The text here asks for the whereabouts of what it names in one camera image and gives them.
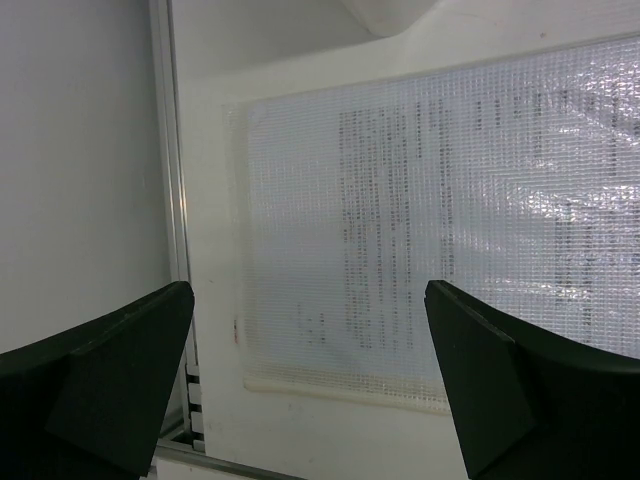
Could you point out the clear mesh document pouch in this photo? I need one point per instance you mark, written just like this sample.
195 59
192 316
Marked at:
516 181

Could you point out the aluminium table edge rail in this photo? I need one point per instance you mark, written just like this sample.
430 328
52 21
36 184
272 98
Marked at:
183 444

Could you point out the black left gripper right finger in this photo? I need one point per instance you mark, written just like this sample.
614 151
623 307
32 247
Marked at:
528 403

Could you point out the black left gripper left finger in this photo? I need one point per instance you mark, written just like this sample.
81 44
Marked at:
89 402

